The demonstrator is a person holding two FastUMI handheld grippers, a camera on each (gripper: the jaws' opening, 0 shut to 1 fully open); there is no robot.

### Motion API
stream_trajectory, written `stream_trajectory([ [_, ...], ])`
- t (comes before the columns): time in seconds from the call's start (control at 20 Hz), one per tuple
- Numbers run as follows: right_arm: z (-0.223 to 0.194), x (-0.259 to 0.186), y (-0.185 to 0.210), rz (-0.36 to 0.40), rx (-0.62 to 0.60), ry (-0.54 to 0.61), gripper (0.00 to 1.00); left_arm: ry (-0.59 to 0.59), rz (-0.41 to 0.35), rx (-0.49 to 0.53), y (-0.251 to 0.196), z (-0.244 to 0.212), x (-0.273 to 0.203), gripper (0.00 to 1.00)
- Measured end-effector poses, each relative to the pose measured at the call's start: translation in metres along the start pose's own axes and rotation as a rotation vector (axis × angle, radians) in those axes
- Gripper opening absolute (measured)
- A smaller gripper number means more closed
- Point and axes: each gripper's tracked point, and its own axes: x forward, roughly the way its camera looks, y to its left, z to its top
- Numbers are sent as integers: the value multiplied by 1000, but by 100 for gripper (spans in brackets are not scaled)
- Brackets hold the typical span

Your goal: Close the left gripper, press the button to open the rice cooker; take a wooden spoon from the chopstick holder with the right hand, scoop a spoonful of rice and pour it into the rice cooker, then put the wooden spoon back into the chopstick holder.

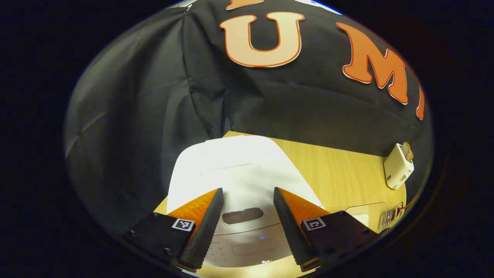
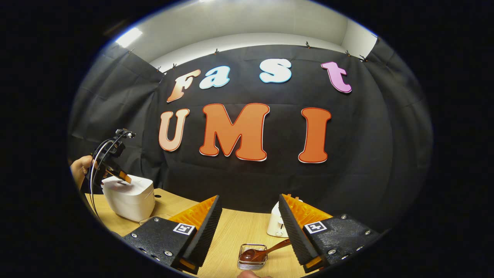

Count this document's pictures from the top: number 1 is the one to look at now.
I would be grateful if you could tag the black backdrop cloth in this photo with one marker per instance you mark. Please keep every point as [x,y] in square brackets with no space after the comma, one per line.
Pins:
[135,96]

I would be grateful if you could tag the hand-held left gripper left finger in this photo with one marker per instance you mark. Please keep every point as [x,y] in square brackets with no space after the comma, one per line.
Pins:
[206,227]

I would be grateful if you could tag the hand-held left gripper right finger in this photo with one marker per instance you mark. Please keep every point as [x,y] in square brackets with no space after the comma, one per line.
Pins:
[289,227]

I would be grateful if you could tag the toasted bread slice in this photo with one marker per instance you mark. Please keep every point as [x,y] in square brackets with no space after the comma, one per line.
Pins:
[407,151]

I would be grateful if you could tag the clear plastic container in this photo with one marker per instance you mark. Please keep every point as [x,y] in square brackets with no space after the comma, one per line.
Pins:
[372,212]

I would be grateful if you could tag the white rice cooker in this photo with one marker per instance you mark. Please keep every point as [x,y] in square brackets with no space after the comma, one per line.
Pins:
[239,170]

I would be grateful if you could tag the white toaster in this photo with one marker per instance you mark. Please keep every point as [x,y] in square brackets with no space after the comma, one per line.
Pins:
[397,170]

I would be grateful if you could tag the white uncooked rice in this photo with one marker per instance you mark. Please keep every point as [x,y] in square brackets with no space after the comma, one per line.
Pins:
[361,220]

